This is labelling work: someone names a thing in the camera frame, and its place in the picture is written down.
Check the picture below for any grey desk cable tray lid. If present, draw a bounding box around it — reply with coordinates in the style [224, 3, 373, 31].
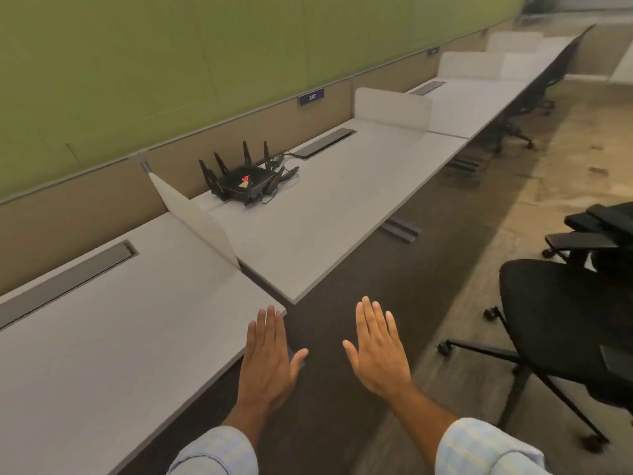
[291, 127, 357, 160]
[0, 240, 139, 331]
[409, 80, 447, 97]

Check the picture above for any person's left hand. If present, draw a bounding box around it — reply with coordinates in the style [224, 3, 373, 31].
[237, 305, 309, 412]

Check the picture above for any person's left forearm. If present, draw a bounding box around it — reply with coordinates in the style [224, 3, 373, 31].
[166, 401, 278, 475]

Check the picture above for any white desk divider panel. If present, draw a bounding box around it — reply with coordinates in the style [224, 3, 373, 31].
[437, 51, 506, 80]
[148, 171, 242, 270]
[353, 87, 433, 132]

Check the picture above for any grey desk foot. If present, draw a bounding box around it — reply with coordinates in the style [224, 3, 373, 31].
[446, 156, 483, 174]
[379, 218, 422, 243]

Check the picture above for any person's right hand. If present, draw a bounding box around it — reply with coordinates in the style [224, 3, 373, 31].
[342, 296, 413, 399]

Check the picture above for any black router with antennas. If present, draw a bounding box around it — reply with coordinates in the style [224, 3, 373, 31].
[199, 140, 301, 207]

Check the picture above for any black office chair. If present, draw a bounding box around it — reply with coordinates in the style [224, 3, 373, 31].
[495, 80, 539, 155]
[538, 23, 597, 117]
[541, 202, 633, 273]
[437, 258, 633, 454]

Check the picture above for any person's right forearm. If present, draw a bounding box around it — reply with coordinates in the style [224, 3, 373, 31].
[388, 383, 550, 475]

